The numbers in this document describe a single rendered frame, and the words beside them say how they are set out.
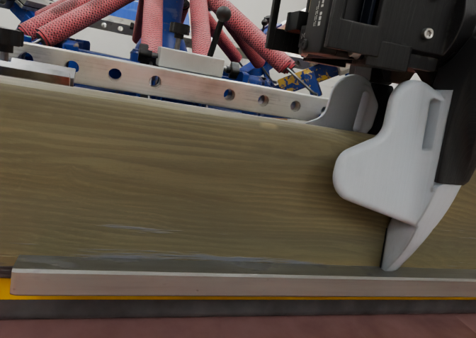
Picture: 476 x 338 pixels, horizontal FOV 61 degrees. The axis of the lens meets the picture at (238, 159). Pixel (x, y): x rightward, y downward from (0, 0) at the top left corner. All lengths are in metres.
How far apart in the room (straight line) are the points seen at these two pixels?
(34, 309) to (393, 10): 0.19
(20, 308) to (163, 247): 0.06
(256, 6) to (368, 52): 4.73
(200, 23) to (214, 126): 0.93
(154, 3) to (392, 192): 0.97
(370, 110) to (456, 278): 0.10
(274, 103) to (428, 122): 0.60
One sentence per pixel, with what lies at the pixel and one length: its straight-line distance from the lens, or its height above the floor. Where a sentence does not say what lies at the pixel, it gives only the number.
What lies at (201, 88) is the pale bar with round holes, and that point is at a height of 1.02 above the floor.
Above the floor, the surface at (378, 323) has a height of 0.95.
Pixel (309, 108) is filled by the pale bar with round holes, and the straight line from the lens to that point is 0.81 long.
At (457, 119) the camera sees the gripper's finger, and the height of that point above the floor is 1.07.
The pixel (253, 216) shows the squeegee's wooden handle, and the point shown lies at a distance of 0.18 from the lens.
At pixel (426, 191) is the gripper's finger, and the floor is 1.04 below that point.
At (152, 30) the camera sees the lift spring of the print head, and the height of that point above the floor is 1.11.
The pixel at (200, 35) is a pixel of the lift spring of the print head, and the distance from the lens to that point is 1.05.
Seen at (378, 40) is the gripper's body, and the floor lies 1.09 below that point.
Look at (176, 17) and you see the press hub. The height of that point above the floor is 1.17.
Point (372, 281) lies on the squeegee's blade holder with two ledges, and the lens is 0.21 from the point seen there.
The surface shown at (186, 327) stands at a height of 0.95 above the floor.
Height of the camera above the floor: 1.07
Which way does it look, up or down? 13 degrees down
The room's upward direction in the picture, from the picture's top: 11 degrees clockwise
